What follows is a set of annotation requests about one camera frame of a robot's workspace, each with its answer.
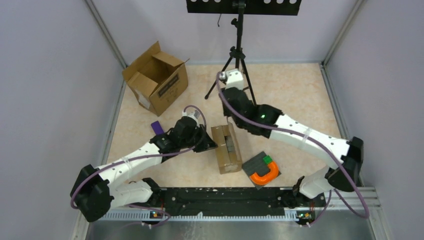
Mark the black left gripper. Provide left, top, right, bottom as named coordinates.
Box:
left=180, top=123, right=218, bottom=153

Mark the small cardboard box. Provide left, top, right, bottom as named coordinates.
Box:
left=211, top=122, right=243, bottom=175

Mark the purple rectangular box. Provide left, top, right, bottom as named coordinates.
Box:
left=150, top=120, right=165, bottom=135

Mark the large cardboard express box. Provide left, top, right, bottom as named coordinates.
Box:
left=122, top=41, right=188, bottom=117

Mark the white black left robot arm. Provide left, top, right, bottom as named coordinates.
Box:
left=70, top=116, right=217, bottom=223

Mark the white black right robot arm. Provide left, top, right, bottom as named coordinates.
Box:
left=218, top=87, right=364, bottom=206

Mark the black tripod stand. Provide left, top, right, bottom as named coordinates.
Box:
left=207, top=0, right=257, bottom=105

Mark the grey knife holder plate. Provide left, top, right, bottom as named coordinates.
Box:
left=242, top=151, right=281, bottom=190

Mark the green block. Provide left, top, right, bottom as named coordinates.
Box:
left=262, top=155, right=273, bottom=165

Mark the black perforated tripod tray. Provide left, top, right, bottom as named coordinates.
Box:
left=186, top=0, right=302, bottom=16

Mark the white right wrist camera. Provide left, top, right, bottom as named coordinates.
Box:
left=218, top=68, right=244, bottom=90

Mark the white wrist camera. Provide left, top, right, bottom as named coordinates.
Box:
left=182, top=109, right=201, bottom=127
left=218, top=68, right=244, bottom=90

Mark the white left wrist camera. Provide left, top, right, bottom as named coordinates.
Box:
left=182, top=109, right=201, bottom=127

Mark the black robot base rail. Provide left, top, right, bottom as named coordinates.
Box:
left=138, top=187, right=326, bottom=217

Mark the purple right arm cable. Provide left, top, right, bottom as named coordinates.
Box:
left=215, top=70, right=371, bottom=227

